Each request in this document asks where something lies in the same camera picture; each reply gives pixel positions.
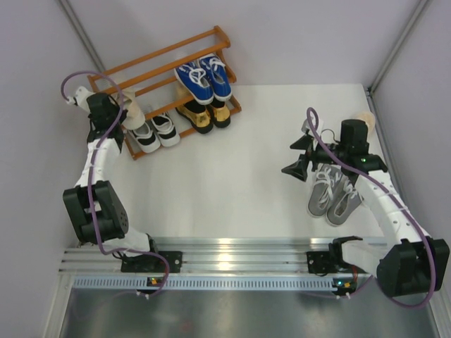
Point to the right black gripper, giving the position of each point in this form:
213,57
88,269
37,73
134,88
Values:
299,168

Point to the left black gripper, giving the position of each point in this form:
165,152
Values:
123,116

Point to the grey canvas sneaker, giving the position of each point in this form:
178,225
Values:
344,204
327,181

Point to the beige sneaker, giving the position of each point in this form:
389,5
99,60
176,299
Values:
369,118
134,117

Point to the black white sneaker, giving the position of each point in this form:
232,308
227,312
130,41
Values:
165,130
145,138

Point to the gold loafer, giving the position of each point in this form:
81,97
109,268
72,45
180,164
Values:
196,114
220,113

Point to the blue canvas sneaker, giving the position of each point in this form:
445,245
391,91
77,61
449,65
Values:
215,70
193,78

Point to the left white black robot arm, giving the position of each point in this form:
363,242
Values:
94,208

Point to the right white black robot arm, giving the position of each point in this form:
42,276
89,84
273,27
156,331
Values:
347,176

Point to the aluminium rail frame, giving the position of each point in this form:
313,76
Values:
203,256

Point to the perforated grey cable tray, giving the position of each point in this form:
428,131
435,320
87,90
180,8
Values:
199,283

